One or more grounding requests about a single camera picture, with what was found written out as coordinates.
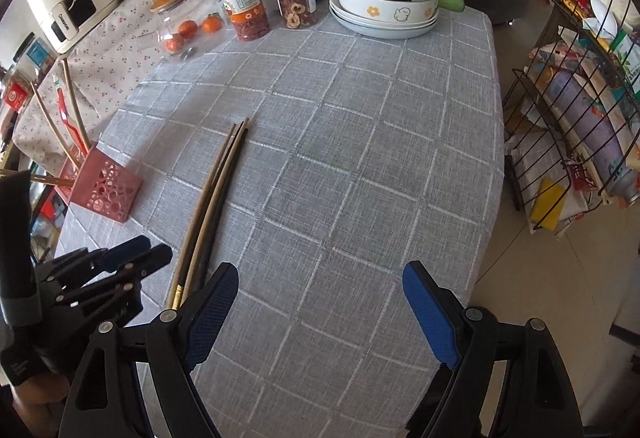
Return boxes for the pink perforated utensil holder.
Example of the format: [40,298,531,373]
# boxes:
[55,146,142,224]

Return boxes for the red plastic spoon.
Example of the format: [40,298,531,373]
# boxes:
[56,87,89,156]

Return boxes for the light wooden chopstick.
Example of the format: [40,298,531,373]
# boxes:
[30,83,81,169]

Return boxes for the brown wooden chopstick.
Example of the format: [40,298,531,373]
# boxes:
[166,124,236,309]

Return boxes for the floral cloth over cabinet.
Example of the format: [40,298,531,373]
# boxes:
[12,0,164,175]

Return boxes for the red-labelled glass jar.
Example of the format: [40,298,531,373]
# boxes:
[2,80,30,114]

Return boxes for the blue-labelled glass jar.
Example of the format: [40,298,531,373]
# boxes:
[24,33,56,75]

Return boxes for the grey checked tablecloth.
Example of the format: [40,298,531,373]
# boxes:
[58,9,503,437]

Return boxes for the glass jar with wooden lid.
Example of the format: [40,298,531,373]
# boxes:
[136,0,229,60]

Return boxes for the stacked white plates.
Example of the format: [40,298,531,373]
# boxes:
[329,0,439,40]

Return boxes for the white flower-print bowl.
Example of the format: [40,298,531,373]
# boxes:
[338,0,438,25]

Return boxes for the black wire storage rack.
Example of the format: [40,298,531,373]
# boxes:
[503,0,639,234]

